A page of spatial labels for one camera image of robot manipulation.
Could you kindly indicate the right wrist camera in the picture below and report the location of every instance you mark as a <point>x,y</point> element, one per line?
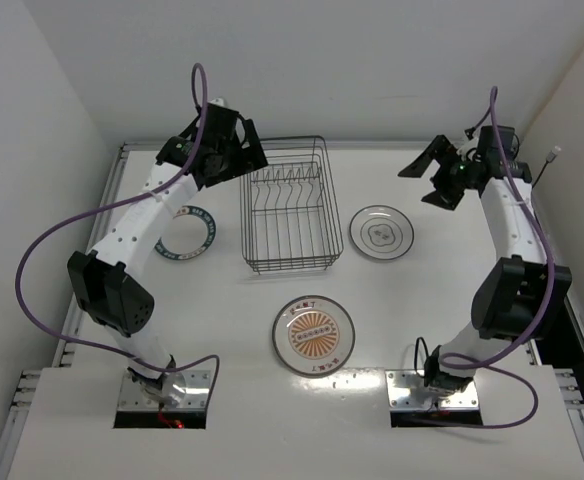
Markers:
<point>488,149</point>

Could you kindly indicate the orange sunburst plate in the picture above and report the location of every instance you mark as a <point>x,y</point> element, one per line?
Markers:
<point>313,336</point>

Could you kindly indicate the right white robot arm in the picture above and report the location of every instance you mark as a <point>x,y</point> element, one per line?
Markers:
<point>524,292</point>

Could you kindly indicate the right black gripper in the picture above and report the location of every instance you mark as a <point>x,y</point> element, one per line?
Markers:
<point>445,176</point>

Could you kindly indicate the black cable white plug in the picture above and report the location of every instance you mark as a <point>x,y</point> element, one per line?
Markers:
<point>549,159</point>

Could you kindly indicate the green rimmed white plate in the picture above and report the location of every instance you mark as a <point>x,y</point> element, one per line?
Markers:
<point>190,234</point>

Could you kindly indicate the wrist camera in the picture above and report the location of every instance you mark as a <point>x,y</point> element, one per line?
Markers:
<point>488,149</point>
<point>178,147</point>

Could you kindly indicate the grey wire dish rack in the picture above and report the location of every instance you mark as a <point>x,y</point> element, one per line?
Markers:
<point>290,220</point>

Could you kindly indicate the metal base plate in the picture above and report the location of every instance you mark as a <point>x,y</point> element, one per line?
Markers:
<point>186,391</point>
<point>407,394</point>

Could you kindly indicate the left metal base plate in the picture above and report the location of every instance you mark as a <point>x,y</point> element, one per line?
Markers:
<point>186,391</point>

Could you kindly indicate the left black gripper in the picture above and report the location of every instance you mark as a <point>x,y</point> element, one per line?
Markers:
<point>242,151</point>

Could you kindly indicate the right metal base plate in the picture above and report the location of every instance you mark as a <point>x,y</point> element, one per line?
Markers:
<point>407,394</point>

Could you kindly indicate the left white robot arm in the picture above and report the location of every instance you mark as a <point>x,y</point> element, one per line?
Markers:
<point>106,280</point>

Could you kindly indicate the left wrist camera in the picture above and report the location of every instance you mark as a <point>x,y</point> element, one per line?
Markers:
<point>178,147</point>

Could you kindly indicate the white plate grey flower pattern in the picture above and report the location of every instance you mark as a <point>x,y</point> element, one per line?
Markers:
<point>381,232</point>

